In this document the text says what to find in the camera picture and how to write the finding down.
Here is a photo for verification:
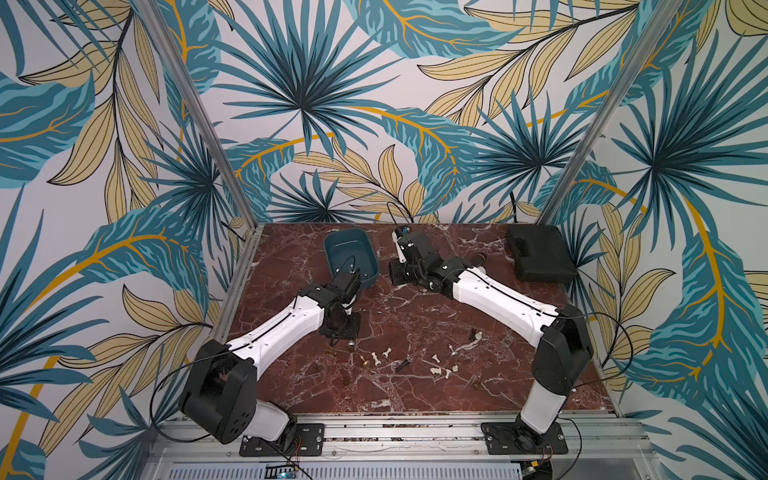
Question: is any aluminium frame rail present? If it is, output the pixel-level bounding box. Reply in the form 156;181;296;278
140;411;665;479

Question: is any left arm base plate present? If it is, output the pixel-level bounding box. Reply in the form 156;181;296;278
239;423;325;458

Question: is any black and white bottle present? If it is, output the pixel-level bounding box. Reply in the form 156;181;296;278
471;253;487;268

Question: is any black chess piece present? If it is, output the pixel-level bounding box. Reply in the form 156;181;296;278
394;359;411;373

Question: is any black plastic case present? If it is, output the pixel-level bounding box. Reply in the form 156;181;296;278
506;224;577;285

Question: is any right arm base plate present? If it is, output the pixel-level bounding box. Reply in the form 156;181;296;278
480;421;569;457

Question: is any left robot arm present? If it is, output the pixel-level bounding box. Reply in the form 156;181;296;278
179;270;361;453

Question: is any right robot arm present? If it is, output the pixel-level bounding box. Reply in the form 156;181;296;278
389;226;594;439

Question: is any teal plastic storage box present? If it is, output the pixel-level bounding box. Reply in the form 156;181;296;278
324;228;380;289

